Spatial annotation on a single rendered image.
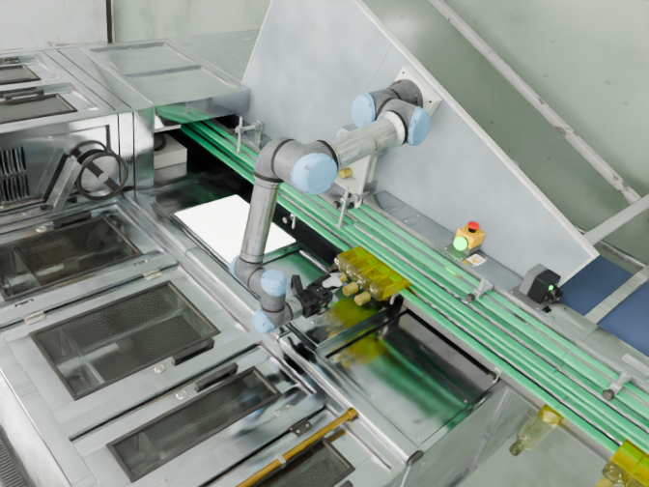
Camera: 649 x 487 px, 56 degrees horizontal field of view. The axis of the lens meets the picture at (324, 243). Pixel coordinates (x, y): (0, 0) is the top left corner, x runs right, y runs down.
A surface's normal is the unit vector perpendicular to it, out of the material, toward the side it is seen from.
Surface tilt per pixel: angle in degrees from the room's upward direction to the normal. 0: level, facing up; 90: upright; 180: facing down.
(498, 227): 0
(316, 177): 82
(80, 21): 90
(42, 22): 90
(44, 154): 90
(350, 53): 0
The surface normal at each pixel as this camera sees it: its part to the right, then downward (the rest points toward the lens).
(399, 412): 0.16, -0.81
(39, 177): 0.67, 0.51
